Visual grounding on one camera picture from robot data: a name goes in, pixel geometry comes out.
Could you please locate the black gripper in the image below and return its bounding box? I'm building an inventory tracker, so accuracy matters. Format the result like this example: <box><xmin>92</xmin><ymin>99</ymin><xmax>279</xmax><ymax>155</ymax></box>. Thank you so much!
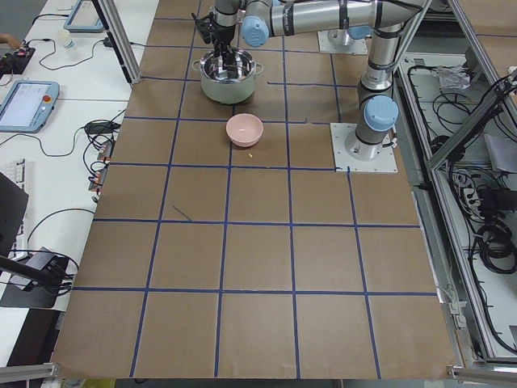
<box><xmin>191</xmin><ymin>10</ymin><xmax>237</xmax><ymax>75</ymax></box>

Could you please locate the pale green steel pot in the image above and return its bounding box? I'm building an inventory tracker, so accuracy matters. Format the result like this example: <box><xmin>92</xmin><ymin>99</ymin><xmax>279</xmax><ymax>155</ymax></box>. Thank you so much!
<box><xmin>191</xmin><ymin>47</ymin><xmax>264</xmax><ymax>105</ymax></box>

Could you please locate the pink bowl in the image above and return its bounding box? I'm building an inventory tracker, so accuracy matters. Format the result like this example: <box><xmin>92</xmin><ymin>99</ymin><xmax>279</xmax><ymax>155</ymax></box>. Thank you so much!
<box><xmin>225</xmin><ymin>113</ymin><xmax>263</xmax><ymax>148</ymax></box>

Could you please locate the blue teach pendant far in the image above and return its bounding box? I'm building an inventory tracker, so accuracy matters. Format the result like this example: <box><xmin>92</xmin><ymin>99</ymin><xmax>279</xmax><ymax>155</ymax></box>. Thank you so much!
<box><xmin>63</xmin><ymin>0</ymin><xmax>104</xmax><ymax>33</ymax></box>

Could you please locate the blue teach pendant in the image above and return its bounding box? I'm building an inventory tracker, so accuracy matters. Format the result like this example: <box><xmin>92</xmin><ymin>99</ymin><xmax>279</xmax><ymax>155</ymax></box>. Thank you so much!
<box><xmin>0</xmin><ymin>80</ymin><xmax>60</xmax><ymax>133</ymax></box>
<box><xmin>63</xmin><ymin>0</ymin><xmax>104</xmax><ymax>33</ymax></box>

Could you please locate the black power adapter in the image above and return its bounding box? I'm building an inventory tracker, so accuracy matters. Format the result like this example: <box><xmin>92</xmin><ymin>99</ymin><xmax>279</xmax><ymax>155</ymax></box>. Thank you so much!
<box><xmin>85</xmin><ymin>120</ymin><xmax>120</xmax><ymax>135</ymax></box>

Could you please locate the paper cup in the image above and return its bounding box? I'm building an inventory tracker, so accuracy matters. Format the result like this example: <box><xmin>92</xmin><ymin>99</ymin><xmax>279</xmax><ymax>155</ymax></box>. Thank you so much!
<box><xmin>59</xmin><ymin>29</ymin><xmax>75</xmax><ymax>50</ymax></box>

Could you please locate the blue teach pendant near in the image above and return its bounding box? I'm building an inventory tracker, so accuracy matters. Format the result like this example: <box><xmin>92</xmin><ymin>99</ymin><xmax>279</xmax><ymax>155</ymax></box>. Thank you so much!
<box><xmin>0</xmin><ymin>80</ymin><xmax>60</xmax><ymax>133</ymax></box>

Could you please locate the white keyboard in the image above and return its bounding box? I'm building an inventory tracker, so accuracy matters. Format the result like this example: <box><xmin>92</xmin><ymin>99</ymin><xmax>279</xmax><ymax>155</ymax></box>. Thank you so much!
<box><xmin>1</xmin><ymin>158</ymin><xmax>28</xmax><ymax>259</ymax></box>

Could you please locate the aluminium frame post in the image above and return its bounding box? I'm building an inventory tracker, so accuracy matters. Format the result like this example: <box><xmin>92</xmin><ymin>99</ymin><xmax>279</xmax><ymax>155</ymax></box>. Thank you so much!
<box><xmin>92</xmin><ymin>0</ymin><xmax>141</xmax><ymax>86</ymax></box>

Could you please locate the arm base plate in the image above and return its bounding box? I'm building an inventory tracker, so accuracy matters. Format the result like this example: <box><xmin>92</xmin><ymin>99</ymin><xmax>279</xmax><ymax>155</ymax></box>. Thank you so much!
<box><xmin>330</xmin><ymin>123</ymin><xmax>398</xmax><ymax>174</ymax></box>
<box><xmin>317</xmin><ymin>29</ymin><xmax>368</xmax><ymax>55</ymax></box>

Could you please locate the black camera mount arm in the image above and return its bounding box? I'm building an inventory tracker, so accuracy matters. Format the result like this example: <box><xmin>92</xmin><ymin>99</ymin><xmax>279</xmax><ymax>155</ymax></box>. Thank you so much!
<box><xmin>1</xmin><ymin>250</ymin><xmax>78</xmax><ymax>296</ymax></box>

